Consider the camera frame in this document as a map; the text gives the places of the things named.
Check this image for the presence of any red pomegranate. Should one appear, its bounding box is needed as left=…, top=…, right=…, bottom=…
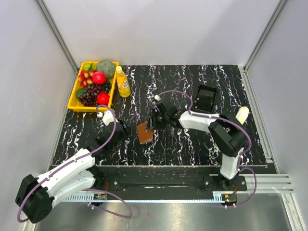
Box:
left=92, top=72, right=106, bottom=85
left=96, top=92, right=110, bottom=106

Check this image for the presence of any red pomegranate upper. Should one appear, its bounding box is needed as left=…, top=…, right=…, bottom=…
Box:
left=92, top=72, right=106, bottom=85

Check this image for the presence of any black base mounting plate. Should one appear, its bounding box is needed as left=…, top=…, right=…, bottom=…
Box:
left=94, top=166, right=247, bottom=201

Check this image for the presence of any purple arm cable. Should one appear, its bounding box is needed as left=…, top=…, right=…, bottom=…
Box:
left=154, top=90, right=257, bottom=209
left=16, top=104, right=134, bottom=222

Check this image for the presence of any green lime fruit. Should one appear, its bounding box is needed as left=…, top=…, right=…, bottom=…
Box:
left=75, top=88, right=85, bottom=99

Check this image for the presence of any black grape bunch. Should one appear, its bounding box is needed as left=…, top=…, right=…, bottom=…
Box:
left=102, top=80, right=112, bottom=93

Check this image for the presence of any dark purple grape bunch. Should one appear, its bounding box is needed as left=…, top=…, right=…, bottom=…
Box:
left=77, top=83, right=104, bottom=107

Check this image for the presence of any brown leather card holder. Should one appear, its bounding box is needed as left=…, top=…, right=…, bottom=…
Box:
left=136, top=122, right=154, bottom=144

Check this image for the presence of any small red fruit cluster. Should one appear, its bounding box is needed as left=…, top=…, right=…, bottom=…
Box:
left=77, top=70, right=94, bottom=88

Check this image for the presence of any red pomegranate lower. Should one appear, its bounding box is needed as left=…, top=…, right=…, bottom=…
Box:
left=96, top=92, right=110, bottom=106

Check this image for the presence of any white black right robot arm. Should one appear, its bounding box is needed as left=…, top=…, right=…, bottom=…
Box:
left=147, top=95, right=251, bottom=191

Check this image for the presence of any green melon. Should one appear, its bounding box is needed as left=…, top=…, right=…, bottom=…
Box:
left=96, top=60, right=116, bottom=79

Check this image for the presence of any yellow plastic fruit tray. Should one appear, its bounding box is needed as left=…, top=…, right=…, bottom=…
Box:
left=67, top=60, right=119, bottom=112

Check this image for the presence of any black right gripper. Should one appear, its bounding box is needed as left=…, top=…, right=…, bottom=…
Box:
left=145, top=109, right=169, bottom=130

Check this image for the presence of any black plastic card box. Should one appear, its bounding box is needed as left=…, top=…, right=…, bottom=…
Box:
left=191, top=84, right=218, bottom=114

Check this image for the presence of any yellow juice bottle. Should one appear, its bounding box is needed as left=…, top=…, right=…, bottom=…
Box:
left=115, top=66, right=131, bottom=98

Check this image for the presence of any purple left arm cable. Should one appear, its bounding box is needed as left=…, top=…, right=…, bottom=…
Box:
left=16, top=104, right=134, bottom=222

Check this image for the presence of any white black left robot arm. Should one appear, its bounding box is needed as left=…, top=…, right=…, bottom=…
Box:
left=15, top=111, right=131, bottom=223

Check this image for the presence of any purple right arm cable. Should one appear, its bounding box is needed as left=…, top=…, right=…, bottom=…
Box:
left=154, top=90, right=257, bottom=209

